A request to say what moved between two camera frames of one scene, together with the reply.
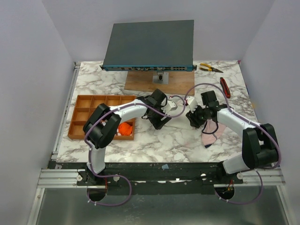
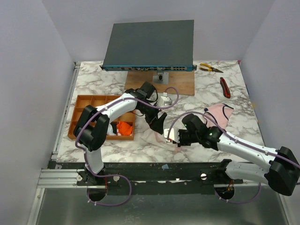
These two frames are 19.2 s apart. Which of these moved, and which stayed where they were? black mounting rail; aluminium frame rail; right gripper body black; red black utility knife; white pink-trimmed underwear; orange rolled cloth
Moved: right gripper body black; white pink-trimmed underwear
Stayed: black mounting rail; orange rolled cloth; aluminium frame rail; red black utility knife
